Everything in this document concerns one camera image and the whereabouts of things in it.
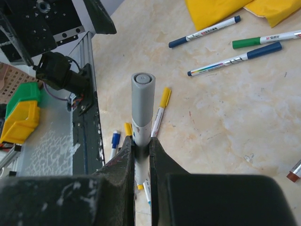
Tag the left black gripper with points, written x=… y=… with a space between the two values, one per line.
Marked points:
x=29 y=28

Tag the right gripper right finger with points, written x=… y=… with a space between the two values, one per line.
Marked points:
x=179 y=198

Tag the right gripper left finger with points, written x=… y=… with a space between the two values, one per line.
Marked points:
x=105 y=198

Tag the grey cap marker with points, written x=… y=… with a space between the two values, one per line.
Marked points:
x=143 y=91

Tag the cyan cap marker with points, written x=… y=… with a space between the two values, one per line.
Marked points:
x=147 y=189

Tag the blue cap whiteboard marker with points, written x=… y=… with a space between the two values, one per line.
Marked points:
x=114 y=143

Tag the yellow cap silver marker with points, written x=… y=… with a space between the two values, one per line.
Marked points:
x=129 y=132

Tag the yellow cap short marker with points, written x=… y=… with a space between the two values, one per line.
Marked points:
x=163 y=104

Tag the yellow green plastic bins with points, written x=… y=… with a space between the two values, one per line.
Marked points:
x=22 y=114

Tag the navy cap white marker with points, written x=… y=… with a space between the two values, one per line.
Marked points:
x=206 y=31

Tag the green cap marker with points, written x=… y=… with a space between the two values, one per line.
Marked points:
x=266 y=39

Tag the navy cap rainbow marker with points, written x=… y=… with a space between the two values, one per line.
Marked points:
x=271 y=48

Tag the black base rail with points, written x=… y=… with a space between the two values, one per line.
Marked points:
x=87 y=132

